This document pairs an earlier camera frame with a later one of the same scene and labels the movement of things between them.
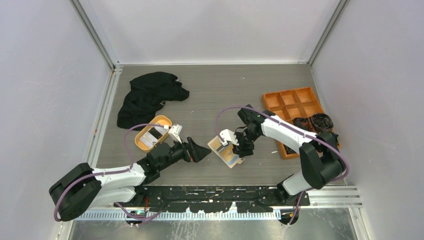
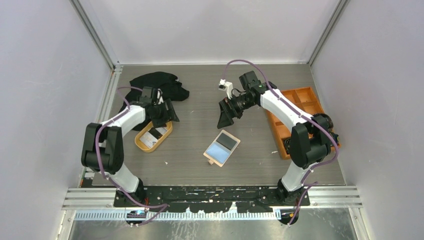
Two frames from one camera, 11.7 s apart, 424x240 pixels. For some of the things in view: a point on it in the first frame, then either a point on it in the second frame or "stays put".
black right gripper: x=242 y=150 to x=227 y=112
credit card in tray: x=153 y=135 stays put
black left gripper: x=192 y=151 to x=169 y=115
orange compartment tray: x=291 y=104 stays put
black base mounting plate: x=215 y=199 stays put
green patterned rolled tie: x=336 y=137 stays put
